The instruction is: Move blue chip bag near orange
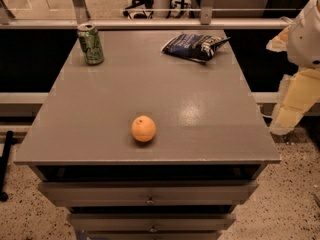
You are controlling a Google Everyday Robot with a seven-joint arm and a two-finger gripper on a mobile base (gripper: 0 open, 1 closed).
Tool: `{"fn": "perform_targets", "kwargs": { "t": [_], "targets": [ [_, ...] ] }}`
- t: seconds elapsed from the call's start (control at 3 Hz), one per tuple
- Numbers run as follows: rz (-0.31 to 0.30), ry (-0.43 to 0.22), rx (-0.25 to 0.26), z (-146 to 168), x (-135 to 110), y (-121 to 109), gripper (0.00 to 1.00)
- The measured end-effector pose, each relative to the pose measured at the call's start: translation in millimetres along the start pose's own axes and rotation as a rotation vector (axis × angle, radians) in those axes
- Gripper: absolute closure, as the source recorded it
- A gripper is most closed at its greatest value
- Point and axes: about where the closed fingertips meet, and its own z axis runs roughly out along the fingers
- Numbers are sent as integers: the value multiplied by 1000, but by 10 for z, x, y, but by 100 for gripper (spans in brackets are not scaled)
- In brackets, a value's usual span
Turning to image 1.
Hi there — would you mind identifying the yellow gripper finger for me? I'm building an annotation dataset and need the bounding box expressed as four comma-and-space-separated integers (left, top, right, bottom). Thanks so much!
266, 27, 289, 52
269, 67, 320, 135

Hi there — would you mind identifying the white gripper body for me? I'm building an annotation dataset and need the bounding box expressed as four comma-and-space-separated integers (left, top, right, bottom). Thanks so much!
287, 0, 320, 69

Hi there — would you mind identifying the blue chip bag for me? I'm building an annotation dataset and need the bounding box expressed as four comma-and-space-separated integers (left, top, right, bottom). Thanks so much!
161, 33, 230, 63

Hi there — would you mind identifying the grey drawer cabinet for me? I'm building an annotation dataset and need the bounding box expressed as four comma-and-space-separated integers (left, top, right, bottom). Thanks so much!
15, 31, 280, 240

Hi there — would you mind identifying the black office chair base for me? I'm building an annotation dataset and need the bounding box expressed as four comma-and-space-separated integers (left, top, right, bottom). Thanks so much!
123, 0, 153, 19

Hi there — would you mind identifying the orange fruit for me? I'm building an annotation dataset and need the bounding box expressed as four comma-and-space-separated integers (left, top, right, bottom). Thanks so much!
131, 115, 156, 142

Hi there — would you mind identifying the top drawer with knob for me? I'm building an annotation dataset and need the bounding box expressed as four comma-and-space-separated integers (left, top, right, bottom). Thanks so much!
39, 181, 258, 207

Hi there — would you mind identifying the drawer with knob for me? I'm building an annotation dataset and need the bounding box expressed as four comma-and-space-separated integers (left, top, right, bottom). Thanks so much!
39, 181, 258, 207
68, 214, 235, 233

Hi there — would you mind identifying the green soda can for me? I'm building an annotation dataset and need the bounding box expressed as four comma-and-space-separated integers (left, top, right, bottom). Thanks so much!
77, 22, 104, 65

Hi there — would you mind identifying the black stand leg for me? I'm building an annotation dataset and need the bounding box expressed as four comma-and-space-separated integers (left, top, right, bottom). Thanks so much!
0, 131, 14, 202

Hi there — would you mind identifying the metal railing frame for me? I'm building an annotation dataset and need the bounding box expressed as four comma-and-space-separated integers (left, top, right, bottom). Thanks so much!
1, 0, 308, 29

